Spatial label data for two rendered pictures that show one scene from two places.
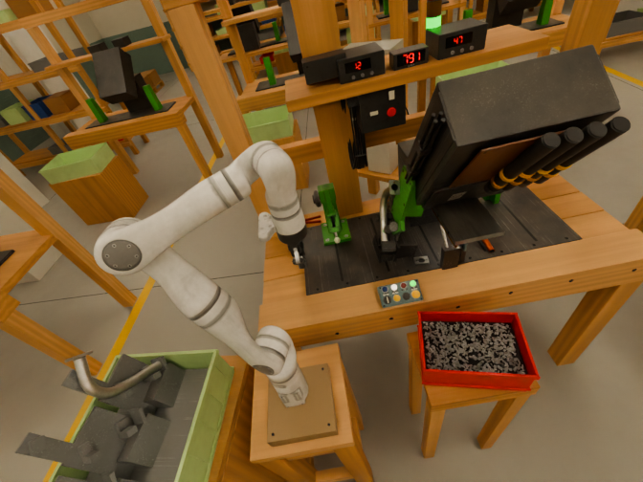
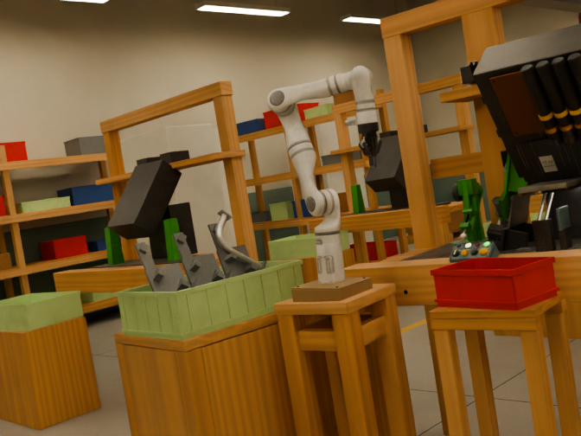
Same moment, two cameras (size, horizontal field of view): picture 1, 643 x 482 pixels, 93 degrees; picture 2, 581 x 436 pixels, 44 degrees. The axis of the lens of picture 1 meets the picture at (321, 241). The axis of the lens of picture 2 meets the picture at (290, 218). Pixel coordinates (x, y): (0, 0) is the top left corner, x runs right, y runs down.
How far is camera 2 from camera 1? 2.21 m
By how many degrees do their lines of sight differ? 51
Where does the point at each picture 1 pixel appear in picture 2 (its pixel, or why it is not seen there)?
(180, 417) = not seen: hidden behind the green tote
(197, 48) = (395, 61)
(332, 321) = (401, 268)
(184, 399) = not seen: hidden behind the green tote
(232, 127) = (405, 123)
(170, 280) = (290, 128)
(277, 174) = (356, 75)
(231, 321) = (306, 157)
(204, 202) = (319, 84)
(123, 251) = (278, 95)
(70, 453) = (188, 259)
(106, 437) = (206, 272)
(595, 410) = not seen: outside the picture
